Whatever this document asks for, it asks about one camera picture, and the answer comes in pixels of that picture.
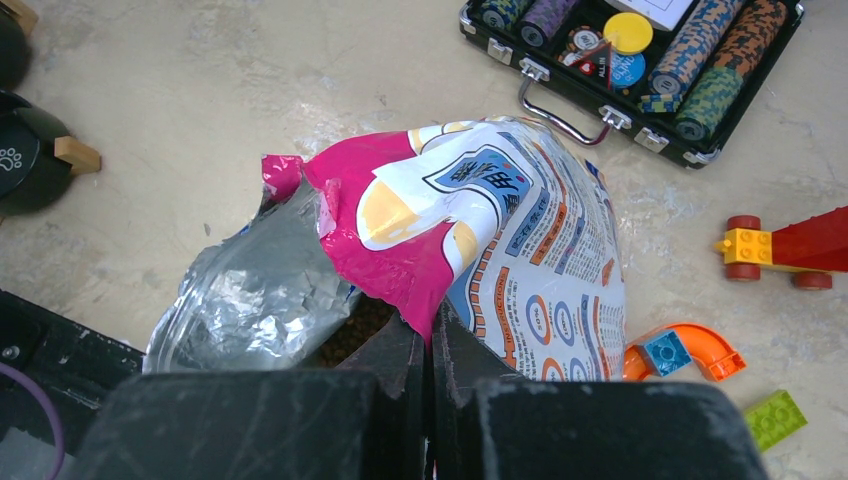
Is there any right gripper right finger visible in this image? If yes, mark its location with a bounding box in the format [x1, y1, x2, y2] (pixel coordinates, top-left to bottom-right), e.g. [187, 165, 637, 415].
[431, 304, 767, 479]

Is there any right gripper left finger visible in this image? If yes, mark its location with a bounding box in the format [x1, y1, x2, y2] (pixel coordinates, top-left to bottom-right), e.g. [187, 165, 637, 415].
[70, 317, 424, 479]

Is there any pet food bag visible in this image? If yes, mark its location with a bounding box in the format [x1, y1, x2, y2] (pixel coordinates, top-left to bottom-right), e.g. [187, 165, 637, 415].
[142, 116, 625, 381]

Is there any black pet bowl paw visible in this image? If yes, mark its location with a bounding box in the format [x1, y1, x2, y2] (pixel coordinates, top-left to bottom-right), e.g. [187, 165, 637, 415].
[1, 90, 102, 218]

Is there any black pet bowl fish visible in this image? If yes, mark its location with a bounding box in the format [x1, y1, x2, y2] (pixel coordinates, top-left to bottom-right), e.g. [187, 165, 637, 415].
[1, 0, 39, 89]

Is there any orange curved toy track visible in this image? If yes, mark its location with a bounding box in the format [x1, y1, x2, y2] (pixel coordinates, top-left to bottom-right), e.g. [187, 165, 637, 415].
[622, 323, 747, 382]

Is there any green toy brick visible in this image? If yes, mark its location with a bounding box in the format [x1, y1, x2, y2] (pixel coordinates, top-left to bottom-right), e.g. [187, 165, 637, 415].
[744, 390, 808, 452]

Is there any red toy block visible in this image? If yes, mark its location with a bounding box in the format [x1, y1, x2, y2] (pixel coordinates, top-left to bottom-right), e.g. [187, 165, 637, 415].
[713, 206, 847, 291]

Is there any blue poker chip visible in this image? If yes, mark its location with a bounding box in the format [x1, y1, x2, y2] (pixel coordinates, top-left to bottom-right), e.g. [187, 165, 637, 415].
[610, 51, 647, 90]

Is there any black poker chip case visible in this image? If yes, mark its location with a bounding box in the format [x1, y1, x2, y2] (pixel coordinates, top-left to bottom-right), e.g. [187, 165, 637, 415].
[459, 1, 804, 169]

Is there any yellow poker chip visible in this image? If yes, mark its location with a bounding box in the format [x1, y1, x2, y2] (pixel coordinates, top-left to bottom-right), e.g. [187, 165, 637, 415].
[603, 12, 654, 55]

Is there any white card deck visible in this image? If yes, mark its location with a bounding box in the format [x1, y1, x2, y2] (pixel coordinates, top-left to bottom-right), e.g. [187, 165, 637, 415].
[606, 0, 695, 32]

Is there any aluminium frame rail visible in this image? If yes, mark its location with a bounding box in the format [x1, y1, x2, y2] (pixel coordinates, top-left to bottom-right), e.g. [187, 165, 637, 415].
[1, 291, 144, 455]

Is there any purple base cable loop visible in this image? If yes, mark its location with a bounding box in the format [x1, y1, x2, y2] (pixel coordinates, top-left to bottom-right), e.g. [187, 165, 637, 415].
[0, 360, 68, 480]

